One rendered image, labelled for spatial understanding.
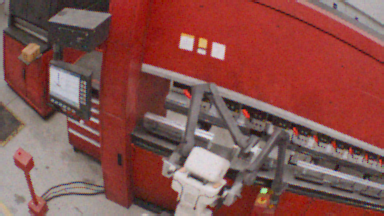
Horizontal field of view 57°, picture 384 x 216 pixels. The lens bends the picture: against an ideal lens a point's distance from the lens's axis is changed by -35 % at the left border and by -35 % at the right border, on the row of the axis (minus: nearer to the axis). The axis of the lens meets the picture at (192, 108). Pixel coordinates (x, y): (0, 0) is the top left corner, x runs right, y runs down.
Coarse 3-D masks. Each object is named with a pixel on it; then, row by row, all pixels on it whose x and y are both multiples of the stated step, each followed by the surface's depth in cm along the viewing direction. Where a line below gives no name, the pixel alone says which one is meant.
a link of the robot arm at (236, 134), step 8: (216, 88) 312; (208, 96) 317; (216, 96) 314; (216, 104) 315; (224, 104) 317; (224, 112) 316; (224, 120) 318; (232, 120) 318; (232, 128) 318; (232, 136) 321; (240, 136) 319
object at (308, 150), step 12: (168, 96) 394; (180, 96) 396; (168, 108) 397; (180, 108) 392; (204, 120) 390; (216, 120) 386; (240, 120) 382; (276, 144) 377; (288, 144) 372; (312, 144) 367; (312, 156) 368; (324, 156) 363; (360, 168) 352; (372, 168) 346
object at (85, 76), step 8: (56, 64) 305; (64, 64) 305; (72, 72) 300; (80, 72) 299; (88, 72) 299; (80, 80) 300; (88, 80) 297; (80, 88) 304; (88, 88) 301; (56, 96) 321; (80, 96) 307; (88, 96) 305; (56, 104) 325; (64, 104) 320; (80, 104) 312; (88, 104) 309; (72, 112) 320; (80, 112) 316; (88, 112) 313; (88, 120) 317
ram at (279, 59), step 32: (160, 0) 316; (192, 0) 307; (224, 0) 299; (160, 32) 331; (192, 32) 322; (224, 32) 313; (256, 32) 304; (288, 32) 293; (320, 32) 280; (160, 64) 345; (192, 64) 336; (224, 64) 327; (256, 64) 317; (288, 64) 306; (320, 64) 294; (352, 64) 280; (224, 96) 340; (256, 96) 330; (288, 96) 320; (320, 96) 307; (352, 96) 293; (352, 128) 307
